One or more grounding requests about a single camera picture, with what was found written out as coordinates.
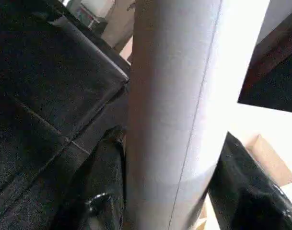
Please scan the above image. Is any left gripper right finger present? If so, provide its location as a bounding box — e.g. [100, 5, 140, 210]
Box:
[207, 132, 292, 230]

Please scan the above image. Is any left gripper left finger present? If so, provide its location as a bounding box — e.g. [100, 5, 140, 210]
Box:
[64, 126, 128, 230]

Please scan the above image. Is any white plastic table leg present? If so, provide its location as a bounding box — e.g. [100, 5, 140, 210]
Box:
[123, 0, 272, 230]

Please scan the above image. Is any black work mat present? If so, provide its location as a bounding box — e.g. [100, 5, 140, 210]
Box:
[0, 0, 132, 230]

